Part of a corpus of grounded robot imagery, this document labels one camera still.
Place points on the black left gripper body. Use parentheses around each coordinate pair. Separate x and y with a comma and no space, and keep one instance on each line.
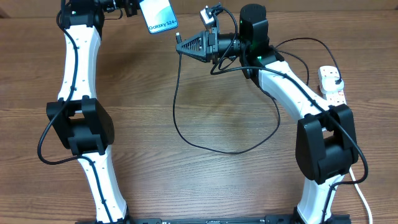
(130,7)

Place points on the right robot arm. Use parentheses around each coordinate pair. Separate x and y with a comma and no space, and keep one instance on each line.
(326,145)

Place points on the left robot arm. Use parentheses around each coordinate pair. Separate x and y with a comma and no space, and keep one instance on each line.
(78,118)

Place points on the white power strip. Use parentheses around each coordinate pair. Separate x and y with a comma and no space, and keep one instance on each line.
(336,98)

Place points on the white charger plug adapter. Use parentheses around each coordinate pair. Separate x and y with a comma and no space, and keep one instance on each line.
(331,85)

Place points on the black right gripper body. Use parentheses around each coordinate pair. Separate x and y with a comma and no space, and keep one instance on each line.
(212,50)

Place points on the Galaxy smartphone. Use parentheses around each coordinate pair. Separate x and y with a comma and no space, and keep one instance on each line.
(159,15)

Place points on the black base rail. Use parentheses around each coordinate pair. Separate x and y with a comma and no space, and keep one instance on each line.
(214,221)

